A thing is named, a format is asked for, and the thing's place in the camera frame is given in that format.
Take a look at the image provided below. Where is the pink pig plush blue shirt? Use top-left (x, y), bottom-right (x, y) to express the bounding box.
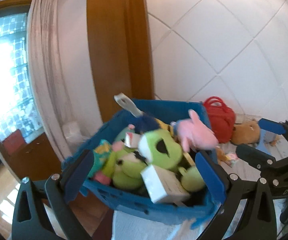
top-left (170, 109), bottom-right (219, 152)

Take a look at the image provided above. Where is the light green plush ball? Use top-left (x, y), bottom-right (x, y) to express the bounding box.
top-left (179, 166), bottom-right (206, 192)

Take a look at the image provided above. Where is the red toy suitcase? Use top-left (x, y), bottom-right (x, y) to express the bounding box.
top-left (203, 96), bottom-right (235, 144)

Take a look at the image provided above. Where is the large brown plush dog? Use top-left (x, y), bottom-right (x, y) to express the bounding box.
top-left (230, 120), bottom-right (281, 147)

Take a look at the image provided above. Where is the white red medicine box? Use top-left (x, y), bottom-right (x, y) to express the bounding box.
top-left (141, 165), bottom-right (190, 204)

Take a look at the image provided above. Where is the pastel tissue packet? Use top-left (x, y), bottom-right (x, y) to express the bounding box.
top-left (224, 152), bottom-right (239, 167)

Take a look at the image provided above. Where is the white curtain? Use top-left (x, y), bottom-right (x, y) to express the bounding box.
top-left (27, 0), bottom-right (102, 159)

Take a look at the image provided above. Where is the teal yellow wet wipes pack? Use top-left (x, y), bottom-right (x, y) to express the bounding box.
top-left (88, 139), bottom-right (112, 178)

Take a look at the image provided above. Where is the blue plastic crate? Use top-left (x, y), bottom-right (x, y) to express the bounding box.
top-left (73, 99), bottom-right (217, 225)

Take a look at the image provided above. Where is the wooden door frame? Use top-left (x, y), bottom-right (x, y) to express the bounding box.
top-left (87, 0), bottom-right (154, 122)

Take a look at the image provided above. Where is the window with grid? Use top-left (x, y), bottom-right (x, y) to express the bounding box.
top-left (0, 12), bottom-right (43, 143)

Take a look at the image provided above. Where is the small brown plush bear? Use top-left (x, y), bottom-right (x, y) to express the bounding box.
top-left (215, 146), bottom-right (228, 163)

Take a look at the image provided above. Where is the blue feather duster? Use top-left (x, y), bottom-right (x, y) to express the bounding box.
top-left (114, 93), bottom-right (160, 134)

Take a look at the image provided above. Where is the green frog plush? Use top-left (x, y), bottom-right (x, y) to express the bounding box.
top-left (112, 129), bottom-right (183, 191)

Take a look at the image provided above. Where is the pink pig plush green shirt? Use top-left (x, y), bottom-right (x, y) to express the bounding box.
top-left (92, 124), bottom-right (135, 185)

